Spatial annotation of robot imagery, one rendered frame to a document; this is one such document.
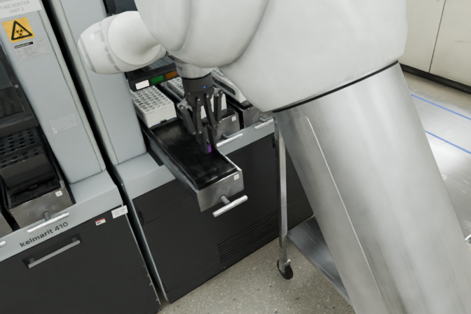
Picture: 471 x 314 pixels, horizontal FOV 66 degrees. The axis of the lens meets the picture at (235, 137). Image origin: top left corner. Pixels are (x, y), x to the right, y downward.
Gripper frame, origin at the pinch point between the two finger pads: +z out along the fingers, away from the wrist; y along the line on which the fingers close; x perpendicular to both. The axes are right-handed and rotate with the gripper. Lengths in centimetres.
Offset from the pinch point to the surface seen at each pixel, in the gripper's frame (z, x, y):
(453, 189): 2, 51, -34
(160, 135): 3.9, -16.8, 7.8
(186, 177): 3.7, 6.5, 10.7
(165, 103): -2.2, -23.8, 1.8
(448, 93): 85, -43, -219
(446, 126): 2, 36, -55
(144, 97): -2.2, -32.3, 5.4
